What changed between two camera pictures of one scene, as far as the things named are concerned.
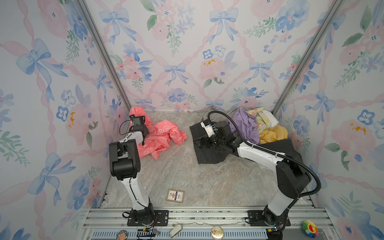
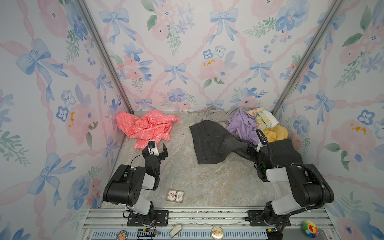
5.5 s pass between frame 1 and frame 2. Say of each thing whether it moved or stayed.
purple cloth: stayed
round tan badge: stayed
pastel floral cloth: stayed
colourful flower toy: stayed
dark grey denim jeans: stayed
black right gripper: moved
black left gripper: moved
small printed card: stayed
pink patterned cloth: moved
